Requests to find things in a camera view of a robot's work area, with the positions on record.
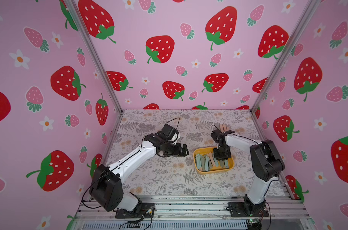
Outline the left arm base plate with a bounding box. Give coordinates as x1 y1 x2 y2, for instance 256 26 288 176
115 203 155 219

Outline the yellow plastic storage box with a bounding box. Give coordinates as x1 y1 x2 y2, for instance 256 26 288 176
193 147 234 174

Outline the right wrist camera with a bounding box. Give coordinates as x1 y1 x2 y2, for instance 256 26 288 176
211 129 226 146

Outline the aluminium frame rail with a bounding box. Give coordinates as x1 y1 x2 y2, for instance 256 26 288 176
70 196 317 230

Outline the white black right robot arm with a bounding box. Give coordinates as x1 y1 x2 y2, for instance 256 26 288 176
211 129 285 207

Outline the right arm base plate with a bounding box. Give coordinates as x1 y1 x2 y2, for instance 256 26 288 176
226 201 269 218

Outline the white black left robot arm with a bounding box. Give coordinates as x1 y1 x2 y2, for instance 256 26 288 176
89 133 189 212

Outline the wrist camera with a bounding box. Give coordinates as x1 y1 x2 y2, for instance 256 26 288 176
211 129 226 146
158 124 180 143

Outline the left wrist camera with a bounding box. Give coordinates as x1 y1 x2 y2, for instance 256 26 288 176
158 124 180 143

